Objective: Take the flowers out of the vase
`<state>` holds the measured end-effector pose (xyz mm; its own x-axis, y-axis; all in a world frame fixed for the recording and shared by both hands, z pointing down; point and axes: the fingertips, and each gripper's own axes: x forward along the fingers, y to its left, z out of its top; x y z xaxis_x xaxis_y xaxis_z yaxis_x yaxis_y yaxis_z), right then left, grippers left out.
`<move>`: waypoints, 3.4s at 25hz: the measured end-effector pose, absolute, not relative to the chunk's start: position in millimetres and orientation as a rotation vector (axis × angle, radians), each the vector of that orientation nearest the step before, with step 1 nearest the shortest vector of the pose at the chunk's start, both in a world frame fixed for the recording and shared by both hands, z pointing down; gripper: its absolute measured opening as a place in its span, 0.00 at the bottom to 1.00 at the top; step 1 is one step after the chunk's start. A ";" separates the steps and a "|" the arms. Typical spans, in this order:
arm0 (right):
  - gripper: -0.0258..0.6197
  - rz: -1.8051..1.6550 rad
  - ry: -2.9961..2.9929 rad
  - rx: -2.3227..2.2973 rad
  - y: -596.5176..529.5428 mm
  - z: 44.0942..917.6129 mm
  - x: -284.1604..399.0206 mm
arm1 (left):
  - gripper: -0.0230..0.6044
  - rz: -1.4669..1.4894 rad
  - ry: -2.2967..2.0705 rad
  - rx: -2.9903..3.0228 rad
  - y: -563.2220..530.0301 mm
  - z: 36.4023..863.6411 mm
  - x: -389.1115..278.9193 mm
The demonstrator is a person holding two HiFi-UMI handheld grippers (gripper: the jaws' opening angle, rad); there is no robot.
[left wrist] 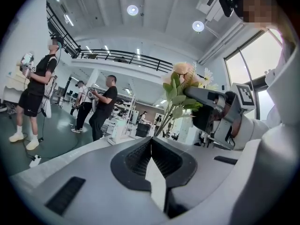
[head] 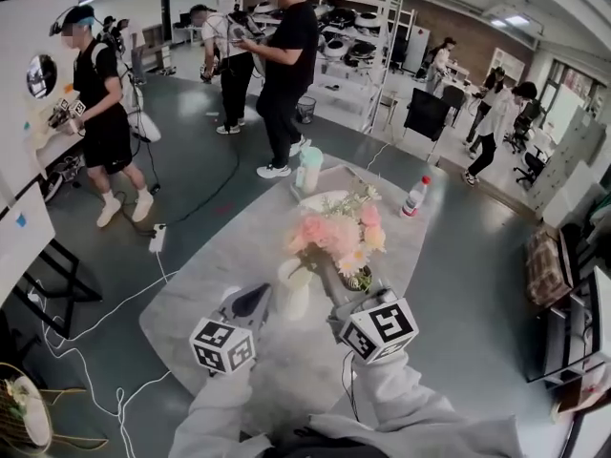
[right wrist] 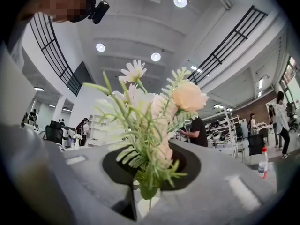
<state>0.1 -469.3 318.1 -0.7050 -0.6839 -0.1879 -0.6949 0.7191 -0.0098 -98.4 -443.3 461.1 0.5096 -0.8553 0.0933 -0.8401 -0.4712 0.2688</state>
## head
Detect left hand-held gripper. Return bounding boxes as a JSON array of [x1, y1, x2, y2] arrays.
[[189, 282, 273, 377]]

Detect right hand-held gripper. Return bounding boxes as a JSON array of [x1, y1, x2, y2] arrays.
[[318, 259, 420, 365]]

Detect white ribbed vase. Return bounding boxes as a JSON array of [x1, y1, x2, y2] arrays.
[[277, 258, 314, 323]]

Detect pink artificial flowers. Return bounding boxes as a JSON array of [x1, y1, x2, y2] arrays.
[[284, 181, 388, 293]]

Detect person's right forearm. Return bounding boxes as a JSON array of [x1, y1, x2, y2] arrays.
[[343, 350, 526, 458]]

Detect person's left forearm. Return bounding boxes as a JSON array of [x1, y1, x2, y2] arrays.
[[169, 364, 271, 458]]

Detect grey marble table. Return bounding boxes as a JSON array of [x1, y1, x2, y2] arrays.
[[137, 162, 450, 417]]

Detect white power strip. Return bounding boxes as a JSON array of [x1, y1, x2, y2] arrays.
[[148, 224, 168, 254]]

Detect red cap plastic bottle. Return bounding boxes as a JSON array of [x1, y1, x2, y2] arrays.
[[399, 175, 432, 219]]

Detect white tray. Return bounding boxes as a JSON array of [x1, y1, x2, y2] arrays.
[[289, 163, 381, 214]]

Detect white pitcher mint lid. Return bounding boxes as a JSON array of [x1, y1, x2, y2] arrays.
[[295, 145, 326, 195]]

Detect person's black harness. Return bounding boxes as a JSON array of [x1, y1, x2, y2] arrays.
[[238, 425, 383, 458]]

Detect black mesh waste bin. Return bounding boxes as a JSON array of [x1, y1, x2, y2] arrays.
[[296, 95, 317, 124]]

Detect black fabric chair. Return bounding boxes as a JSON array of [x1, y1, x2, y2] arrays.
[[403, 87, 453, 164]]

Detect white metal shelving rack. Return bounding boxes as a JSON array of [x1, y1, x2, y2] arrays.
[[238, 0, 403, 134]]

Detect brown plaid bag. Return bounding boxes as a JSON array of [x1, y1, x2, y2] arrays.
[[527, 226, 574, 309]]

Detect brown chair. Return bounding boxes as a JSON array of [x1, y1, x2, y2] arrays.
[[441, 85, 468, 128]]

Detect black office chair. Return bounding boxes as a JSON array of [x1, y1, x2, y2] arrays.
[[503, 100, 543, 156], [513, 143, 549, 191]]

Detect white desk black legs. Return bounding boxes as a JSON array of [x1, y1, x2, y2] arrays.
[[0, 198, 104, 341]]

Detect white locker cabinet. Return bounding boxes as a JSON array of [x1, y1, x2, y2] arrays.
[[527, 107, 608, 219]]

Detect cardboard box red items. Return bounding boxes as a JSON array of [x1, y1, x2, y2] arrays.
[[551, 364, 611, 424]]

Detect grey shelf unit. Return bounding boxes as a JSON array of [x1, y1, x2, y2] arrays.
[[524, 264, 611, 385]]

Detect group of round white devices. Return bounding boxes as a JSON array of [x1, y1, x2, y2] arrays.
[[252, 0, 383, 66]]

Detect white display cabinet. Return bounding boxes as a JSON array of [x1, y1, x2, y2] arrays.
[[489, 47, 526, 83]]

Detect white power cable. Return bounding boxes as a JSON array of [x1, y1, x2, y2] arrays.
[[28, 250, 180, 458]]

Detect gold wire side table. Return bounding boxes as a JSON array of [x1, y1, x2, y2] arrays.
[[0, 361, 110, 452]]

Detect round wall mirror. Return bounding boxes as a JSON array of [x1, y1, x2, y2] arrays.
[[26, 53, 58, 99]]

